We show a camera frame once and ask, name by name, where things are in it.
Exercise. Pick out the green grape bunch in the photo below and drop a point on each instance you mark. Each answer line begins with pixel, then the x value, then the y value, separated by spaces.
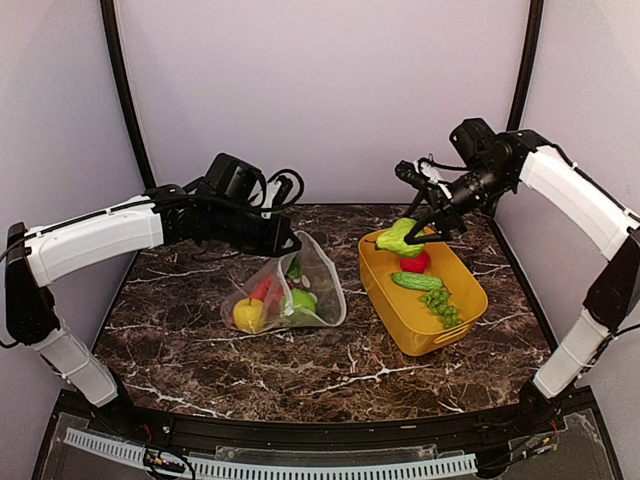
pixel 439 303

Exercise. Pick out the green pear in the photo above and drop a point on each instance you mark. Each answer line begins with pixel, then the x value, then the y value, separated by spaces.
pixel 393 240

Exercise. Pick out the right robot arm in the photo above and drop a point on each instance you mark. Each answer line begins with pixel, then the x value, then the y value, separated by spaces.
pixel 495 163

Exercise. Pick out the red apple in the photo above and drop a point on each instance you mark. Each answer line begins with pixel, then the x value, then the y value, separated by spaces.
pixel 418 264

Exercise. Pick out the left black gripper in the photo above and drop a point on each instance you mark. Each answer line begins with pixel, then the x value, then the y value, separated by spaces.
pixel 274 245

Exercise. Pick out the left black frame post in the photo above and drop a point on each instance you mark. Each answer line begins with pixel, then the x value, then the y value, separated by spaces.
pixel 123 89

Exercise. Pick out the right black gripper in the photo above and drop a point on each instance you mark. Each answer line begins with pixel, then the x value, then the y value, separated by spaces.
pixel 445 214

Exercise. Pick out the green apple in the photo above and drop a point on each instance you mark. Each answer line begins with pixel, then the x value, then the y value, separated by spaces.
pixel 295 300

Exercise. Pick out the right black frame post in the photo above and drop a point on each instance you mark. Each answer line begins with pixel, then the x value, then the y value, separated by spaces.
pixel 526 66

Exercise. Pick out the black front rail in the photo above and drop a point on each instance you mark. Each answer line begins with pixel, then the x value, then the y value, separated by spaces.
pixel 206 433

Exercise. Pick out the white slotted cable duct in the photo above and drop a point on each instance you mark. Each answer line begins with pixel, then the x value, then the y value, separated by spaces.
pixel 245 463

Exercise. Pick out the polka dot zip bag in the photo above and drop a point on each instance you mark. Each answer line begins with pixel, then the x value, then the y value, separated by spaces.
pixel 318 276

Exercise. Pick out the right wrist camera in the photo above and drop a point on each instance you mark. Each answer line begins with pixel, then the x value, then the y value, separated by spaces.
pixel 420 174

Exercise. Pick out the yellow lemon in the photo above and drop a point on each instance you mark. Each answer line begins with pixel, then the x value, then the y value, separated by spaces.
pixel 248 315

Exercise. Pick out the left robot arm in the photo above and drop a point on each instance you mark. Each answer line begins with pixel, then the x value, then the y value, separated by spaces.
pixel 233 203

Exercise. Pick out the red carrot with leaves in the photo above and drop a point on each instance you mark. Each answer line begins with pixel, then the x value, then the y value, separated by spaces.
pixel 274 298

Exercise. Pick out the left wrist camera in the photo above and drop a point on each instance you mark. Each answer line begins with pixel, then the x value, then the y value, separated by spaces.
pixel 283 189

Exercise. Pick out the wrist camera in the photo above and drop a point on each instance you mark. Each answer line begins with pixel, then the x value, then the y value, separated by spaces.
pixel 283 189
pixel 420 174

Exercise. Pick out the black frame post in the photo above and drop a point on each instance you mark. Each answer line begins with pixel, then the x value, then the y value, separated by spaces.
pixel 123 89
pixel 526 66

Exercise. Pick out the yellow plastic basket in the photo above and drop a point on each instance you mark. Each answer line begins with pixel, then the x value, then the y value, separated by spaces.
pixel 417 325

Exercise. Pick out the green bitter cucumber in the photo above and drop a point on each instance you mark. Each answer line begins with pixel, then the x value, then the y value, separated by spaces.
pixel 418 282

